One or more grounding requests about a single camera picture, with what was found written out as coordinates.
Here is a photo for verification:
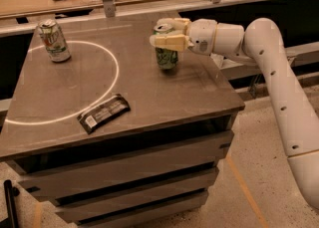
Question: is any black snack wrapper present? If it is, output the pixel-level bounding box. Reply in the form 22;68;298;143
77;94;131;134

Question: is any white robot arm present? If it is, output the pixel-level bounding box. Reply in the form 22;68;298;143
150;18;319;210

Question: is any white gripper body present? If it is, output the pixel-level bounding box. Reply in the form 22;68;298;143
186;19;217;55

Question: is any left sanitizer bottle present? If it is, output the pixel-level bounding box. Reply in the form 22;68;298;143
212;55;224;68

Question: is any white 7up can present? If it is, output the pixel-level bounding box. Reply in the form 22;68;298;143
38;19;71;63

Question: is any black stand bottom left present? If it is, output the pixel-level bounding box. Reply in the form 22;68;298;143
0;179;20;228

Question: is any grey drawer cabinet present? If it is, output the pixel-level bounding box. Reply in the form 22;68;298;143
0;14;244;228

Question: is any green soda can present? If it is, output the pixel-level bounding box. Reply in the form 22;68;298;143
154;23;178;70

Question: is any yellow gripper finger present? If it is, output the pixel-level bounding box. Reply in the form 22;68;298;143
158;18;191;34
150;34;193;52

